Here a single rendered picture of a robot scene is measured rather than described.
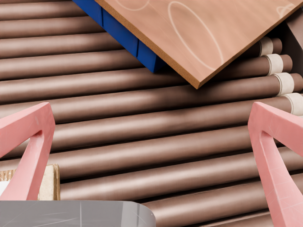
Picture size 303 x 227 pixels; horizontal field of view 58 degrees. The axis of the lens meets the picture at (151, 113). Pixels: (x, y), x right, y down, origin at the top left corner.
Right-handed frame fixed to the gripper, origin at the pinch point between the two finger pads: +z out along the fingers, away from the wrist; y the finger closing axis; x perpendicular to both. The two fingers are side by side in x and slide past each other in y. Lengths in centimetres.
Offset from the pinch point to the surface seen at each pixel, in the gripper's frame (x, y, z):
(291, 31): 12, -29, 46
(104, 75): 15.7, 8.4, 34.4
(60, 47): 12.7, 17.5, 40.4
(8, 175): 21.1, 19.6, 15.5
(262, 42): 14, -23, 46
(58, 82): 15.9, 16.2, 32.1
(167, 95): 18.3, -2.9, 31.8
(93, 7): 6.6, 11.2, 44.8
